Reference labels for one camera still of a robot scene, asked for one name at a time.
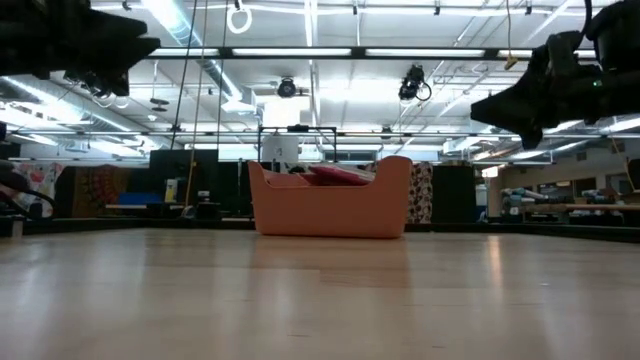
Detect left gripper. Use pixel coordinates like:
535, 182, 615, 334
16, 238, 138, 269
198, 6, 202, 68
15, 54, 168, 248
19, 0, 161, 97

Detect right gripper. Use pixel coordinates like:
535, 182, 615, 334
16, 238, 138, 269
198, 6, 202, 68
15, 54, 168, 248
470, 47, 611, 150

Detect orange plastic basket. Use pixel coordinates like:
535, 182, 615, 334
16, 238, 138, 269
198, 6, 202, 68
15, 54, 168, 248
247, 155, 414, 240

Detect fabric rolls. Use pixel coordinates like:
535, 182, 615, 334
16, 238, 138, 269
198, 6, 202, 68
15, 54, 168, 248
501, 187, 549, 217

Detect black cabinet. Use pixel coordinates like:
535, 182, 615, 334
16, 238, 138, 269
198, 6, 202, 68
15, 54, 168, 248
431, 164, 477, 225

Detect black panel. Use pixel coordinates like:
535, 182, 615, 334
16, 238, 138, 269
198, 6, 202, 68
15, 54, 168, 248
148, 148, 220, 219

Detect long wooden workbench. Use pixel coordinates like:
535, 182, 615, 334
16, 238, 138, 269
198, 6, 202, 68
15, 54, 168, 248
564, 201, 640, 213

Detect dotted cloth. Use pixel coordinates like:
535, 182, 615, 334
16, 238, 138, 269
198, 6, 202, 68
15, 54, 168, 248
407, 162, 434, 225

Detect brown patterned cloth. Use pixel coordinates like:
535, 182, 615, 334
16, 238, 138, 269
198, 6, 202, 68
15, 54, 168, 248
72, 164, 130, 218

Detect blue box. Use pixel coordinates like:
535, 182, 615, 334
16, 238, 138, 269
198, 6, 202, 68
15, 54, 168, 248
118, 192, 165, 206

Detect floral cloth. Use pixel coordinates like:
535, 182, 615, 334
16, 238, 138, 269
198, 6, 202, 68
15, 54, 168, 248
0, 161, 65, 220

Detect white container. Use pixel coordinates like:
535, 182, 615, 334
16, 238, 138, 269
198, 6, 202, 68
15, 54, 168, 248
261, 134, 300, 164

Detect yellow hanging hook cord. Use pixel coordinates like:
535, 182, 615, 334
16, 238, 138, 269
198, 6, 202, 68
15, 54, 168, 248
503, 0, 520, 71

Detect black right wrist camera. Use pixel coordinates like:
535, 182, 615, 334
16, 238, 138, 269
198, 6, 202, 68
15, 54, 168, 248
545, 30, 585, 67

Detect black overhead camera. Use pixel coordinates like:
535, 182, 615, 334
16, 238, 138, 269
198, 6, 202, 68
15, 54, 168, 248
398, 63, 432, 102

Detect white cable ring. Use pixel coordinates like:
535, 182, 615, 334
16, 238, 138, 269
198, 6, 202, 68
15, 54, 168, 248
226, 0, 254, 35

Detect black table edge rail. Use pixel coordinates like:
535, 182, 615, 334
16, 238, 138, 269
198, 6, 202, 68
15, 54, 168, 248
22, 217, 640, 245

